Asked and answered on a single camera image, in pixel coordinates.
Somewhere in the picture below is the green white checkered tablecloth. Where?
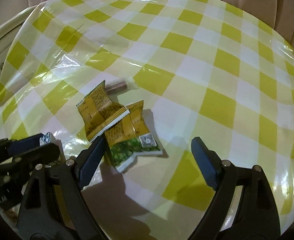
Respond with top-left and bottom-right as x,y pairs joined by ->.
0,0 -> 294,239

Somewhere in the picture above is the small blue white candy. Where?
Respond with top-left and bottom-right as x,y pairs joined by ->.
39,132 -> 56,146

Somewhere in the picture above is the green yellow pea packet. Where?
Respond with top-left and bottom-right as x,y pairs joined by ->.
105,100 -> 162,173
76,81 -> 130,142

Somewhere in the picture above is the small clear sausage stick packet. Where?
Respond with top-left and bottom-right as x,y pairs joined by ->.
105,77 -> 139,96

